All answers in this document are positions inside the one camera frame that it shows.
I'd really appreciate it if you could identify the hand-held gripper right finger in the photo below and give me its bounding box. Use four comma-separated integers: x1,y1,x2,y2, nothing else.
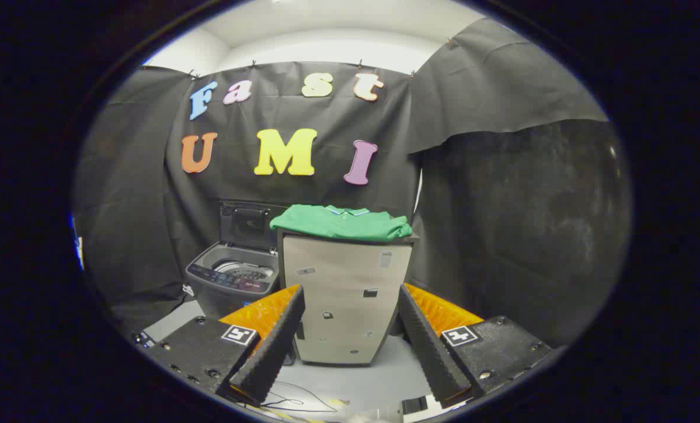
397,283,554,409

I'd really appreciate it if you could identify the black backdrop cloth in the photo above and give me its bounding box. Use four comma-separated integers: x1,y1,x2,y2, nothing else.
73,18,632,348

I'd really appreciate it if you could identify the thin black floor cable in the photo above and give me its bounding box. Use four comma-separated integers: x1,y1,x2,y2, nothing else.
261,380,340,414

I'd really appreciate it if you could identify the grey washing machine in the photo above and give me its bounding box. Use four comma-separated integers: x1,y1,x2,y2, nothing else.
184,242,281,321

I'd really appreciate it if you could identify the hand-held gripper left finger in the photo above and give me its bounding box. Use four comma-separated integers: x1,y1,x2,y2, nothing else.
144,284,307,407

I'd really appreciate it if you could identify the green polo shirt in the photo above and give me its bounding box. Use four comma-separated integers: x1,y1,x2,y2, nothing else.
269,204,414,243

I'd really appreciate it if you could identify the beige cabinet with dark top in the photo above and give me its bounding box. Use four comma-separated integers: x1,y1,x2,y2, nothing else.
276,229,420,368

